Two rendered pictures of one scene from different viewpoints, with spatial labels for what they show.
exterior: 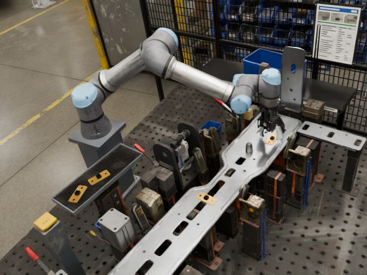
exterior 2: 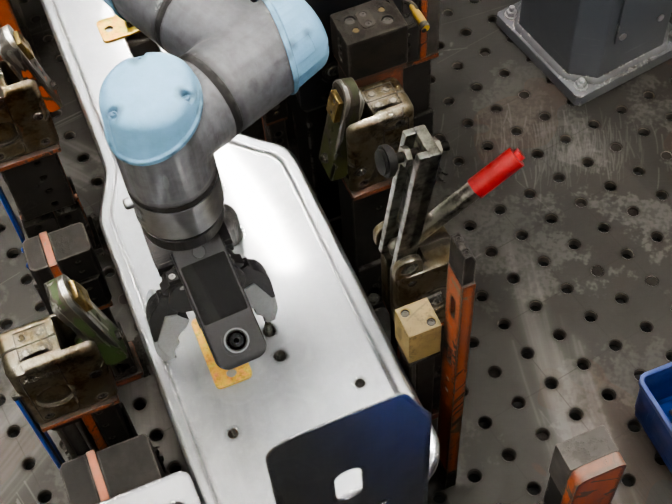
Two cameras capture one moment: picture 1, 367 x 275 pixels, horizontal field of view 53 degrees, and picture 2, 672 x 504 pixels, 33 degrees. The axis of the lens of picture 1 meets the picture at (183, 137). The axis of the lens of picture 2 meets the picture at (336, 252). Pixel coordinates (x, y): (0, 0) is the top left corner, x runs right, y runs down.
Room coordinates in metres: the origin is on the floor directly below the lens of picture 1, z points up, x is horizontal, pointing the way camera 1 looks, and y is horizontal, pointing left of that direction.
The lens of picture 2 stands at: (1.67, -0.84, 1.98)
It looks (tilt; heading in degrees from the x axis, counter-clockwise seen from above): 57 degrees down; 118
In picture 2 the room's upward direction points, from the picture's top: 5 degrees counter-clockwise
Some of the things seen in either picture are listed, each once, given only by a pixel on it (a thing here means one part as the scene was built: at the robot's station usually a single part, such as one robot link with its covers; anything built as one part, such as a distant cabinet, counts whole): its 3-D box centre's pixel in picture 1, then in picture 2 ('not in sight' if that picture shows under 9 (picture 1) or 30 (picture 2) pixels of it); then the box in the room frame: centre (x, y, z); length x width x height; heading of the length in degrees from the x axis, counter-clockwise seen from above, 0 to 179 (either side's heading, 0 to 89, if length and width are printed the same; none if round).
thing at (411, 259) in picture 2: not in sight; (407, 266); (1.46, -0.29, 1.06); 0.03 x 0.01 x 0.03; 46
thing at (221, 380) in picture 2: (272, 138); (220, 345); (1.31, -0.41, 1.01); 0.08 x 0.04 x 0.01; 136
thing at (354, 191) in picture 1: (351, 167); not in sight; (1.19, -0.75, 0.84); 0.11 x 0.06 x 0.29; 46
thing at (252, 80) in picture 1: (246, 85); (241, 50); (1.32, -0.30, 1.31); 0.11 x 0.11 x 0.08; 68
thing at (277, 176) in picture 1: (276, 198); (87, 316); (1.09, -0.36, 0.84); 0.11 x 0.08 x 0.29; 46
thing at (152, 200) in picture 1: (157, 226); not in sight; (1.01, 0.17, 0.89); 0.13 x 0.11 x 0.38; 46
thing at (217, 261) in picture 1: (199, 236); not in sight; (0.96, 0.00, 0.84); 0.17 x 0.06 x 0.29; 46
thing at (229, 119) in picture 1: (234, 144); (418, 333); (1.46, -0.26, 0.88); 0.07 x 0.06 x 0.35; 46
